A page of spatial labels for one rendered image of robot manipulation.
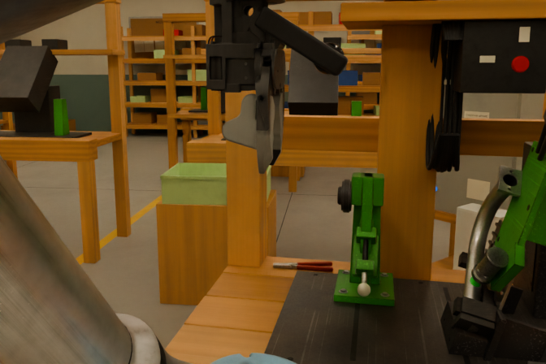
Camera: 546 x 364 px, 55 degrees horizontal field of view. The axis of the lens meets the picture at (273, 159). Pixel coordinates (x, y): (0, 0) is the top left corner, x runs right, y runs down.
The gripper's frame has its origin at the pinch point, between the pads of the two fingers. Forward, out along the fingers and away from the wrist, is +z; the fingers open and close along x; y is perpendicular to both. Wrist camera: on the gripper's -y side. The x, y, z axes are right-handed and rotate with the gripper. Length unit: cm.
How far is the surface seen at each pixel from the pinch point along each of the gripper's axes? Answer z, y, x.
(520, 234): 16.5, -36.5, -28.5
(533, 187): 9, -39, -31
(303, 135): 7, 7, -74
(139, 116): 87, 467, -923
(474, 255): 25, -31, -39
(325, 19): -81, 68, -716
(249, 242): 34, 20, -65
